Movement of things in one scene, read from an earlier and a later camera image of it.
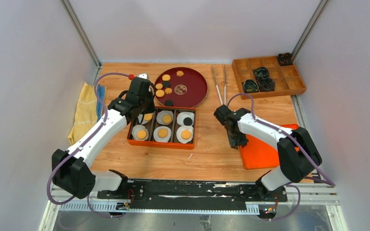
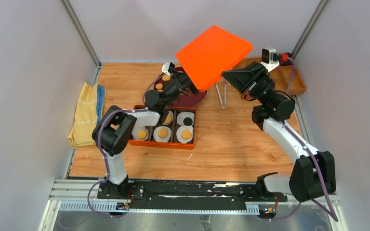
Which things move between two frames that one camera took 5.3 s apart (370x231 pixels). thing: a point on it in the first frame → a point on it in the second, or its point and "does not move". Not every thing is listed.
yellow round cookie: x=163 y=133 does not move
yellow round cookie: x=186 y=134 does not move
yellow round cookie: x=141 y=134 does not move
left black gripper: x=151 y=108 → x=181 y=83
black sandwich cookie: x=188 y=121 does not move
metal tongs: x=224 y=103 does not move
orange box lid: x=257 y=153 → x=212 y=53
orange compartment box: x=171 y=127 does not move
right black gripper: x=234 y=143 → x=248 y=79
